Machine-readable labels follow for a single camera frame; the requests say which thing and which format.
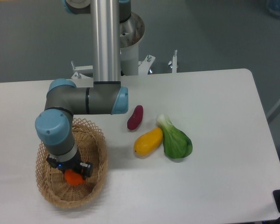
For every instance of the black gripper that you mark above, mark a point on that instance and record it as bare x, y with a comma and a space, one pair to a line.
75, 163

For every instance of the orange fruit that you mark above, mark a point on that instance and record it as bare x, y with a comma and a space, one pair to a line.
73, 178

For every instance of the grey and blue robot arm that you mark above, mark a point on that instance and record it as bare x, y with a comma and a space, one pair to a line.
117, 32

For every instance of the woven wicker basket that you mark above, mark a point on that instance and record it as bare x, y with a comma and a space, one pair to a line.
51, 182

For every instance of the purple sweet potato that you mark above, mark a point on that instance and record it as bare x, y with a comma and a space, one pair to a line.
136, 118

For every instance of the yellow mango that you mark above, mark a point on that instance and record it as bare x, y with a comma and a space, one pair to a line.
148, 142

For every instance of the green bok choy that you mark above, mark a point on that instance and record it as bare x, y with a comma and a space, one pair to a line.
176, 143

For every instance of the white table clamp bracket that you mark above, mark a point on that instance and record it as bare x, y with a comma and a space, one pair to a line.
173, 64

